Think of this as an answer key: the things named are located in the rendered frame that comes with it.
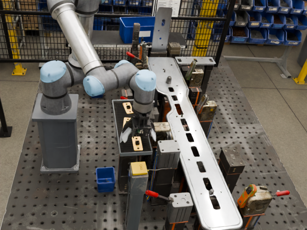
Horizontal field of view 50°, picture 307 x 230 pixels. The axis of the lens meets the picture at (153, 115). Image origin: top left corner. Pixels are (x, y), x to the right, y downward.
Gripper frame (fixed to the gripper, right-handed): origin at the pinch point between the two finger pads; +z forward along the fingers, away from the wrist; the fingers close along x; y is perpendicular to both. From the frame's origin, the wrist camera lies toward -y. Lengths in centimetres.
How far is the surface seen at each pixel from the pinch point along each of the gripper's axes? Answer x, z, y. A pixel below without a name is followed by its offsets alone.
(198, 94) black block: 50, 21, -61
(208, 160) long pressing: 37.2, 17.7, -2.0
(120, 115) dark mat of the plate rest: -5.4, 1.8, -19.2
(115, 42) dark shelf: 1, 15, -117
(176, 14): 50, 0, -137
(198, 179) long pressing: 28.8, 17.7, 9.0
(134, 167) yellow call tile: -2.9, 1.8, 13.3
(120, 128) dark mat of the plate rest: -6.3, 1.8, -10.6
